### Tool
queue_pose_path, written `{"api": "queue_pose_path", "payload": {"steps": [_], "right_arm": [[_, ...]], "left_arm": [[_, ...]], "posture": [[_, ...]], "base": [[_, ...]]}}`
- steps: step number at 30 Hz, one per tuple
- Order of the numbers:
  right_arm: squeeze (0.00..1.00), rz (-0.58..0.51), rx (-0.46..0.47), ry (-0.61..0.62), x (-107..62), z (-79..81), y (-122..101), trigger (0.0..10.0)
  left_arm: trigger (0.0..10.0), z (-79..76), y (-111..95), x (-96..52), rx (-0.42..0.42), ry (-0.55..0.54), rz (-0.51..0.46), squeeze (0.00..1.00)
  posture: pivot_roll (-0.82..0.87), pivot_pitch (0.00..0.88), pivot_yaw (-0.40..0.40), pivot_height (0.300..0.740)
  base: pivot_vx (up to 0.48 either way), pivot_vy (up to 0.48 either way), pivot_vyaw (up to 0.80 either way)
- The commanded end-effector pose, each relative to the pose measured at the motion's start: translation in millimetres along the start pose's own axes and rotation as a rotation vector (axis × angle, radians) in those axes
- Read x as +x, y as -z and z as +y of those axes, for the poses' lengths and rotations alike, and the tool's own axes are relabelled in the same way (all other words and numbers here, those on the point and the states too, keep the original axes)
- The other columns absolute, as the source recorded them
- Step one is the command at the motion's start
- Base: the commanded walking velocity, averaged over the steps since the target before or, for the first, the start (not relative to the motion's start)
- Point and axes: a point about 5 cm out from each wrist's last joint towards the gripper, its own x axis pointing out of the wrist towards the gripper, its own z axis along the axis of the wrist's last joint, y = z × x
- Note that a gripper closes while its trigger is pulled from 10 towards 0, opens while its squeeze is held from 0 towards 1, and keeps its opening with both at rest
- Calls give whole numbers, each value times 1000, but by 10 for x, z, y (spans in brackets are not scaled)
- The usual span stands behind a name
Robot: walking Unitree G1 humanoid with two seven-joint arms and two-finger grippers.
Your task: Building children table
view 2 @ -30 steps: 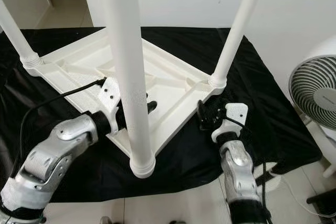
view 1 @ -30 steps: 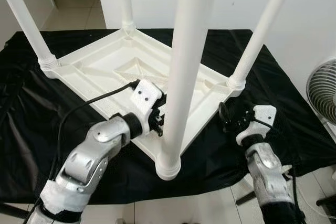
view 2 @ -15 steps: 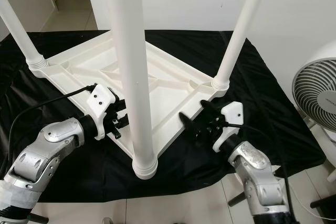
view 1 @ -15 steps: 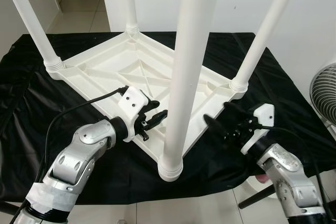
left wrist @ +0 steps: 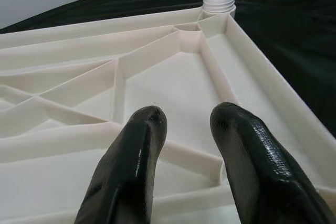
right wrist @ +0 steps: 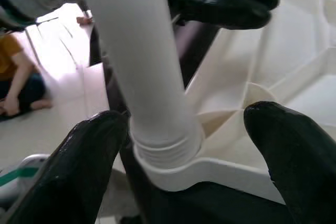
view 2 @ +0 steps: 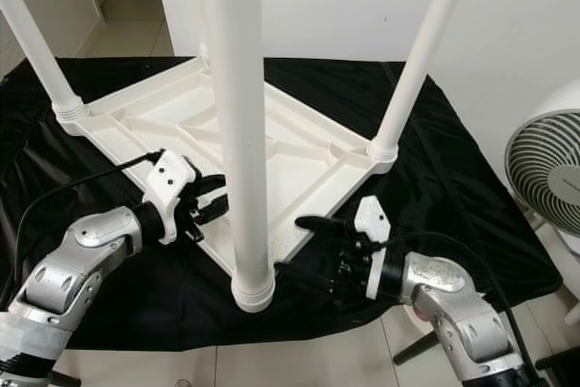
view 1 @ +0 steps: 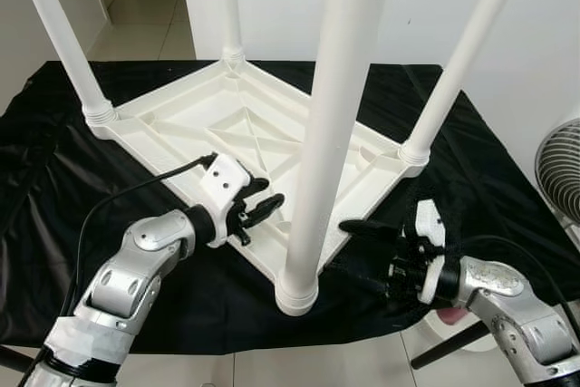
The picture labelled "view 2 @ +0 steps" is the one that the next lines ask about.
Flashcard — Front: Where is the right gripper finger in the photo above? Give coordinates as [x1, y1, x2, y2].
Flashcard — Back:
[275, 259, 346, 295]
[294, 214, 355, 237]

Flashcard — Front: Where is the white plastic table top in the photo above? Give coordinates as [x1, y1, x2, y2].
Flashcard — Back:
[67, 53, 402, 314]

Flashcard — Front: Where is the black table cloth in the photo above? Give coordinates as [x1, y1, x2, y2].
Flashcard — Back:
[0, 57, 564, 353]

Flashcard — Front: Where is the white standing fan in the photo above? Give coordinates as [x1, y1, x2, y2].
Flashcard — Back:
[504, 78, 580, 245]

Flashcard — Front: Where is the black floor stand foot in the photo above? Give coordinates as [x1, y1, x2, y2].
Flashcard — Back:
[534, 305, 580, 372]

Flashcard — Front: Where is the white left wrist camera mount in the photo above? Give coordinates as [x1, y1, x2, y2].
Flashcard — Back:
[149, 150, 203, 246]

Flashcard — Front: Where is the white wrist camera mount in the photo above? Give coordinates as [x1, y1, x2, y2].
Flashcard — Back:
[149, 150, 203, 246]
[353, 194, 393, 303]

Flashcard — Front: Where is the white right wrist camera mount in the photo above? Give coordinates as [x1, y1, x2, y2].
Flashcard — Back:
[353, 194, 393, 303]

